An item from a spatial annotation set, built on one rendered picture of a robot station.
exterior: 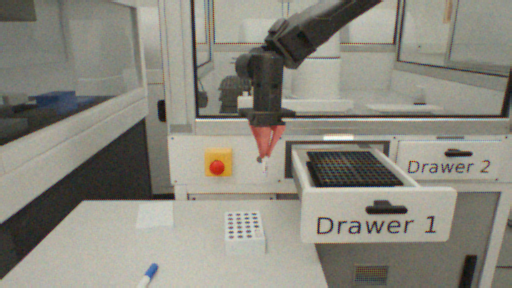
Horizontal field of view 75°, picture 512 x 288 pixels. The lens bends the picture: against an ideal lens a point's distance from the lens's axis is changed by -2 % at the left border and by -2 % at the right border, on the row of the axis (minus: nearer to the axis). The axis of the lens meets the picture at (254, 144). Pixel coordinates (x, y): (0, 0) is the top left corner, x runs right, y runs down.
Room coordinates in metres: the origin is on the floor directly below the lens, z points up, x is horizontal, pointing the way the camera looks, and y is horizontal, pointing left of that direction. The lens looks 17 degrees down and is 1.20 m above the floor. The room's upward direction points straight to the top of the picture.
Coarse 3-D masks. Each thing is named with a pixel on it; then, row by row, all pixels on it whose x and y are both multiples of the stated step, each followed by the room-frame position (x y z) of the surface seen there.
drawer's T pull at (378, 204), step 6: (378, 204) 0.55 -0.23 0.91; (384, 204) 0.55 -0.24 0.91; (390, 204) 0.55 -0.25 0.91; (366, 210) 0.54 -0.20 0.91; (372, 210) 0.54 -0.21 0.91; (378, 210) 0.54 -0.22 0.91; (384, 210) 0.54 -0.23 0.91; (390, 210) 0.54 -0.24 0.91; (396, 210) 0.54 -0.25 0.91; (402, 210) 0.54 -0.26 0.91
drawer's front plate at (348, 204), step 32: (320, 192) 0.57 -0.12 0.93; (352, 192) 0.57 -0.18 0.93; (384, 192) 0.57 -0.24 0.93; (416, 192) 0.57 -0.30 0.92; (448, 192) 0.57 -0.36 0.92; (320, 224) 0.57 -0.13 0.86; (352, 224) 0.57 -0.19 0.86; (384, 224) 0.57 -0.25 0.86; (416, 224) 0.57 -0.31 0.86; (448, 224) 0.57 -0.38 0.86
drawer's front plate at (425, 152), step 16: (400, 144) 0.89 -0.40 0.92; (416, 144) 0.88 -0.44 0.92; (432, 144) 0.88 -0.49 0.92; (448, 144) 0.88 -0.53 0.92; (464, 144) 0.88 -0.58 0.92; (480, 144) 0.89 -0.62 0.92; (496, 144) 0.89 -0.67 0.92; (400, 160) 0.88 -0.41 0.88; (416, 160) 0.88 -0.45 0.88; (432, 160) 0.88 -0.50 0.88; (448, 160) 0.88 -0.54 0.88; (464, 160) 0.89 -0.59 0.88; (480, 160) 0.89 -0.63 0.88; (496, 160) 0.89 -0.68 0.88; (416, 176) 0.88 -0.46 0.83; (432, 176) 0.88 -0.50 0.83; (448, 176) 0.88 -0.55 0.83; (464, 176) 0.89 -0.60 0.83; (480, 176) 0.89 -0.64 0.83; (496, 176) 0.89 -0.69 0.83
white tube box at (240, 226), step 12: (228, 216) 0.71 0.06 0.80; (240, 216) 0.71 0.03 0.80; (252, 216) 0.71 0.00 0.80; (228, 228) 0.66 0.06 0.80; (240, 228) 0.66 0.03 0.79; (252, 228) 0.66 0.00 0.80; (228, 240) 0.61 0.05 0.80; (240, 240) 0.61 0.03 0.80; (252, 240) 0.62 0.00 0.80; (264, 240) 0.62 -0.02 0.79; (228, 252) 0.61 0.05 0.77; (240, 252) 0.61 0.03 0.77; (252, 252) 0.62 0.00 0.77; (264, 252) 0.62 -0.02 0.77
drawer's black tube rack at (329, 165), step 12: (312, 156) 0.85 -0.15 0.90; (324, 156) 0.85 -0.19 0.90; (336, 156) 0.85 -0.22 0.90; (348, 156) 0.85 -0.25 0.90; (360, 156) 0.85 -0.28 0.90; (372, 156) 0.85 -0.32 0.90; (312, 168) 0.84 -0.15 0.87; (324, 168) 0.77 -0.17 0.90; (336, 168) 0.76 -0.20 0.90; (348, 168) 0.76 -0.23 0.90; (360, 168) 0.76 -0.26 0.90; (372, 168) 0.76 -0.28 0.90; (384, 168) 0.76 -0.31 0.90; (324, 180) 0.69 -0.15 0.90; (360, 180) 0.69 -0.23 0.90
